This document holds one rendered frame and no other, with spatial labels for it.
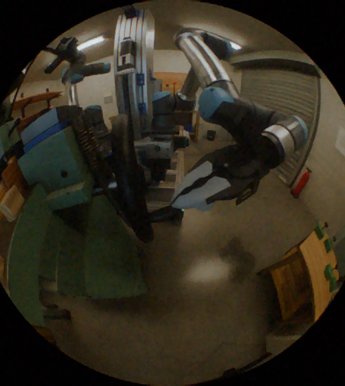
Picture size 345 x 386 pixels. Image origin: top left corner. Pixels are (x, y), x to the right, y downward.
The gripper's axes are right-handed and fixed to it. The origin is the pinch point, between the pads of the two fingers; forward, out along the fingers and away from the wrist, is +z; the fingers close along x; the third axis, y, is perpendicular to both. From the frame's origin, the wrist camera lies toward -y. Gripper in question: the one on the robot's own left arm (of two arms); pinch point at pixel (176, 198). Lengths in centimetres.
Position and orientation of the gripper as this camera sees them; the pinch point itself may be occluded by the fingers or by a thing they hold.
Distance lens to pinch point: 17.2
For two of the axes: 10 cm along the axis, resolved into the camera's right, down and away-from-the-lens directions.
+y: 4.3, 4.9, 7.6
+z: -8.5, 5.1, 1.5
